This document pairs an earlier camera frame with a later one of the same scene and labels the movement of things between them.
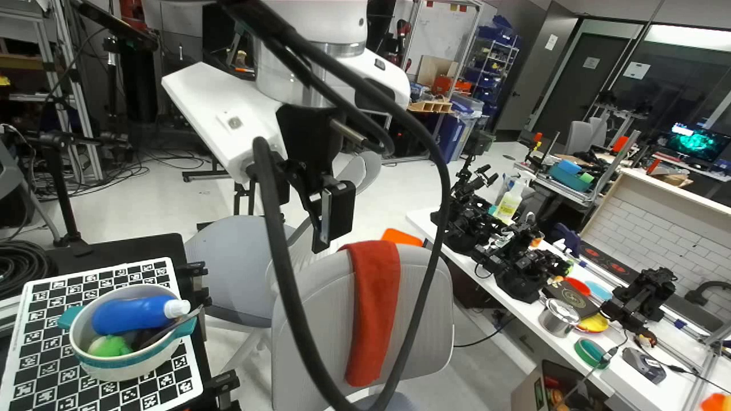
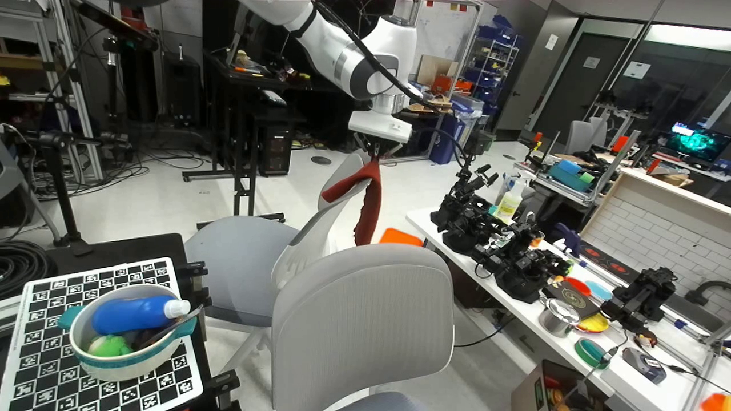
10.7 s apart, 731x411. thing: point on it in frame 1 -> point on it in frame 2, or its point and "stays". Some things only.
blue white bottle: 135,314 stays
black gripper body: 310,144 -> 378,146
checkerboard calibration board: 48,374 stays
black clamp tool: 642,298 stays
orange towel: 372,332 -> 369,201
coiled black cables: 18,262 stays
